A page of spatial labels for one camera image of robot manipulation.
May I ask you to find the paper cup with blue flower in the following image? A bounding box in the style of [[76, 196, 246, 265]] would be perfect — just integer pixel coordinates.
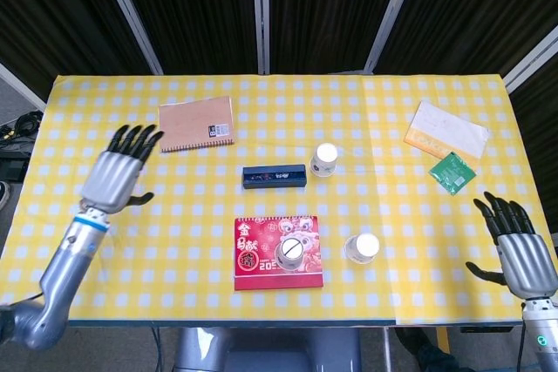
[[310, 142, 338, 178]]

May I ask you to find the dark blue long box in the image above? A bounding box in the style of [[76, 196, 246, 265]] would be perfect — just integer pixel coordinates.
[[242, 164, 308, 190]]

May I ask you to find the black cable bundle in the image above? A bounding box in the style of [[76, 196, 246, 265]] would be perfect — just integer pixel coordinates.
[[0, 111, 44, 142]]

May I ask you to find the dark ribbed partition panel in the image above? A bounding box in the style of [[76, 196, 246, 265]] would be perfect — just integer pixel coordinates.
[[374, 0, 558, 81], [0, 0, 152, 101], [512, 53, 558, 233], [111, 0, 262, 76], [268, 0, 411, 75]]

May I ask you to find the brown spiral notebook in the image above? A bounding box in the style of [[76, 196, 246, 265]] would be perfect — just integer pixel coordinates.
[[157, 95, 237, 153]]

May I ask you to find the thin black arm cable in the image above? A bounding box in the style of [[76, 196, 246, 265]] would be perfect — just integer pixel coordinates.
[[517, 301, 527, 372]]

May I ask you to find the grey robot torso base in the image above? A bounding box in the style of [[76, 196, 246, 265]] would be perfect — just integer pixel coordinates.
[[174, 326, 363, 372]]

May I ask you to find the black hanging cable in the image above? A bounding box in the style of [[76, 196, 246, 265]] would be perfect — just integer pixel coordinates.
[[150, 326, 166, 372]]

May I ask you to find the green square packet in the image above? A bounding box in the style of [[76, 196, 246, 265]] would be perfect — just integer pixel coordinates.
[[428, 151, 476, 197]]

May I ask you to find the red 2026 desk calendar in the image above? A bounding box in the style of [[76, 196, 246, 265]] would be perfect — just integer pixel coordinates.
[[234, 215, 325, 292]]

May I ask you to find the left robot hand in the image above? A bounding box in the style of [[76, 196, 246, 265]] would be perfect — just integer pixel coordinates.
[[80, 124, 166, 215]]

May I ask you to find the yellow checkered tablecloth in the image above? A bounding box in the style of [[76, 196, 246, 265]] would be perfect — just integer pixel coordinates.
[[0, 74, 558, 325]]

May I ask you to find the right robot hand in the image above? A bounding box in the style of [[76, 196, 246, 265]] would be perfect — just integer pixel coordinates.
[[465, 191, 558, 301]]

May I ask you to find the white partition post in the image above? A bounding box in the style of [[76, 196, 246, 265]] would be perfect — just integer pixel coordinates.
[[93, 0, 165, 76], [251, 0, 271, 76], [363, 0, 422, 75], [0, 62, 47, 112], [503, 25, 558, 94]]

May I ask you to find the paper cup with black line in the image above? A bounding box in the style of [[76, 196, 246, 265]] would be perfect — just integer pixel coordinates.
[[273, 236, 305, 272]]

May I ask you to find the paper cup with printed text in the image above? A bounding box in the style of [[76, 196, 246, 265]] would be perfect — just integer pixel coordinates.
[[344, 233, 381, 265]]

